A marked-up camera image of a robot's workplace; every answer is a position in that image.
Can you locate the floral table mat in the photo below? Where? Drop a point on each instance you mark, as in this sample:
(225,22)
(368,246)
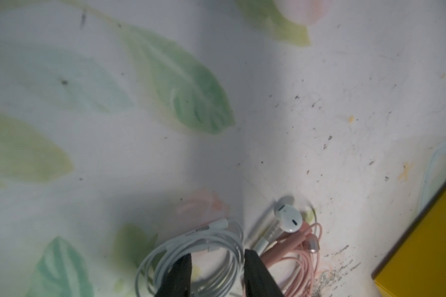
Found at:
(126,123)

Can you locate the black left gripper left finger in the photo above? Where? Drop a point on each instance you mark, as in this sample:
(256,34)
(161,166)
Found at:
(177,282)

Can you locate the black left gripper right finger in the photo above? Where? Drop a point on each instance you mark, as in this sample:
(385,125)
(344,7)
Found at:
(258,282)

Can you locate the pink wired earphones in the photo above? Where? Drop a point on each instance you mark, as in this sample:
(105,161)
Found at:
(303,249)

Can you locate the yellow plastic drawer cabinet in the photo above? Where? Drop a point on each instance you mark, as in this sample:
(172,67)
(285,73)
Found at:
(416,265)

